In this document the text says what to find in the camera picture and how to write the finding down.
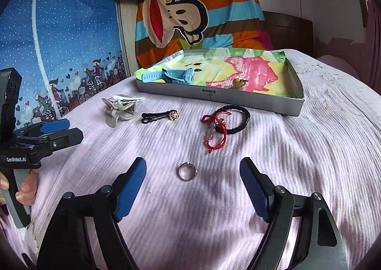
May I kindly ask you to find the red string bead bracelet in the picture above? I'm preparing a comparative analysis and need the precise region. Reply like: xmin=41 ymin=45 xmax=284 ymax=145
xmin=200 ymin=111 xmax=233 ymax=154

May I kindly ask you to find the pink pillow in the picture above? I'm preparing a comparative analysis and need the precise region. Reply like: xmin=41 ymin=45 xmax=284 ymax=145
xmin=317 ymin=54 xmax=360 ymax=80

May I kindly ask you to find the person's left hand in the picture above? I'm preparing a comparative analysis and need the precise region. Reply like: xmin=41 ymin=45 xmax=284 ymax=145
xmin=1 ymin=169 xmax=39 ymax=206

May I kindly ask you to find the pink striped bed cover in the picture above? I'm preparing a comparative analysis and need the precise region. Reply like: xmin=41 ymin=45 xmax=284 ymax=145
xmin=1 ymin=52 xmax=380 ymax=269

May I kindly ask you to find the black braided bracelet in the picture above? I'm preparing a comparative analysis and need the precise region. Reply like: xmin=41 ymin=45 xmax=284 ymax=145
xmin=212 ymin=105 xmax=251 ymax=135

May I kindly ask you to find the light blue smart watch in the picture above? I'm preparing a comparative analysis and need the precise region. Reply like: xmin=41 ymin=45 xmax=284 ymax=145
xmin=141 ymin=68 xmax=194 ymax=85

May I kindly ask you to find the silver ring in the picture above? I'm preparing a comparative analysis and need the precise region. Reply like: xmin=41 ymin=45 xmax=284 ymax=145
xmin=177 ymin=161 xmax=198 ymax=182

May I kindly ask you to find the striped monkey cartoon sheet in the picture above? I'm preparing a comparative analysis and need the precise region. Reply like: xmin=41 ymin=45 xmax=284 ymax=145
xmin=135 ymin=0 xmax=272 ymax=67

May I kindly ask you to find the pink curtain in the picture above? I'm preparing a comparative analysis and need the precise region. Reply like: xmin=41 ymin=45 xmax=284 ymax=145
xmin=358 ymin=0 xmax=380 ymax=94

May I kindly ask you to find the brown hair tie yellow bead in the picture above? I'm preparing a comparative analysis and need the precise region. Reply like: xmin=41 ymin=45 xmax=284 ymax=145
xmin=231 ymin=78 xmax=248 ymax=90

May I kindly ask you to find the colourful painted paper liner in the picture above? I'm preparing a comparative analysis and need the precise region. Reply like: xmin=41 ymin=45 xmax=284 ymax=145
xmin=134 ymin=48 xmax=295 ymax=98

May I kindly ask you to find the grey tray box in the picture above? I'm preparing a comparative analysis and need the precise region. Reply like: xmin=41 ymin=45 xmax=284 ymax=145
xmin=136 ymin=57 xmax=304 ymax=116

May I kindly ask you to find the dark wooden headboard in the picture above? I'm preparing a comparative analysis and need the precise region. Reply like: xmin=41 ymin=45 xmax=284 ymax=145
xmin=263 ymin=11 xmax=315 ymax=57

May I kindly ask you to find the beige hair claw clip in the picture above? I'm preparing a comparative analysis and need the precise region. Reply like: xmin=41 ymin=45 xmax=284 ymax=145
xmin=102 ymin=98 xmax=138 ymax=128

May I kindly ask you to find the silver alligator hair clip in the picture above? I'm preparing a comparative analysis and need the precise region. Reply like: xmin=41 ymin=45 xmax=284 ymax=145
xmin=109 ymin=94 xmax=145 ymax=105

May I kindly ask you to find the black hair clip with charm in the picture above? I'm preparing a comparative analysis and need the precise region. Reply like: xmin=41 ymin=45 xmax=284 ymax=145
xmin=141 ymin=109 xmax=180 ymax=124

